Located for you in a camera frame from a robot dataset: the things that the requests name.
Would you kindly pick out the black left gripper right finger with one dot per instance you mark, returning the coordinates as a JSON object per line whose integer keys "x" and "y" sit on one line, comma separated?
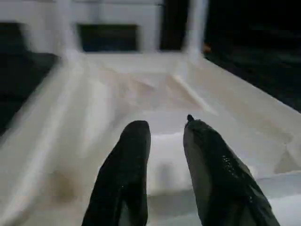
{"x": 216, "y": 176}

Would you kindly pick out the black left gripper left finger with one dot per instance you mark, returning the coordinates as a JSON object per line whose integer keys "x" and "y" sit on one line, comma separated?
{"x": 122, "y": 176}

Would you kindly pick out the white plastic table top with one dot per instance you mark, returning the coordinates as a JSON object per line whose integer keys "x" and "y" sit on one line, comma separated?
{"x": 94, "y": 94}

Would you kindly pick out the small tan label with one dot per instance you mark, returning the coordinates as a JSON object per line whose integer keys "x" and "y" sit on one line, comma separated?
{"x": 207, "y": 48}

